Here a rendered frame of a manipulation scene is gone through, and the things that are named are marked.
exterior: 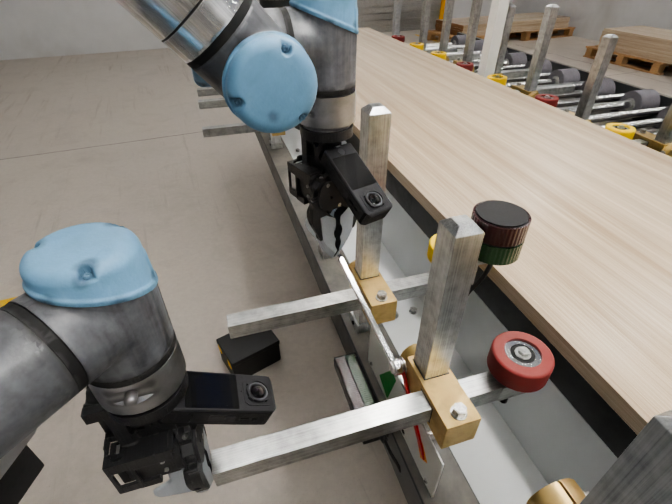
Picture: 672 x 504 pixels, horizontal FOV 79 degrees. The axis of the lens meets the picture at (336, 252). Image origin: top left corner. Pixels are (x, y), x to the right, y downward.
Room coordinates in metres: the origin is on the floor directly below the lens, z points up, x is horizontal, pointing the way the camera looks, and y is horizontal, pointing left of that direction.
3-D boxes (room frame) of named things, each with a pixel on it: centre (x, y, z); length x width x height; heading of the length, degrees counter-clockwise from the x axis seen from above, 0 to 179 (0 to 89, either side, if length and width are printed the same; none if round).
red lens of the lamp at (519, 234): (0.37, -0.18, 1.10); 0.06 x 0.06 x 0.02
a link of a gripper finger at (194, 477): (0.21, 0.15, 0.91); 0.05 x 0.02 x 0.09; 17
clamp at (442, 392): (0.34, -0.14, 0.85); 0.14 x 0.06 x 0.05; 17
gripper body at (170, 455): (0.22, 0.18, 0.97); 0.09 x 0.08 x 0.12; 107
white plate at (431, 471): (0.38, -0.10, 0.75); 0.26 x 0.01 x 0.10; 17
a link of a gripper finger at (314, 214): (0.51, 0.02, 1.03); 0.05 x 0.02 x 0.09; 127
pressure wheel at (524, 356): (0.35, -0.25, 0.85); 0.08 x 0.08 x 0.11
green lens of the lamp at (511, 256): (0.37, -0.18, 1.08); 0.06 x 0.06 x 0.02
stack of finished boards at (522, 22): (8.28, -3.00, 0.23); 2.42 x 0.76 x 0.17; 114
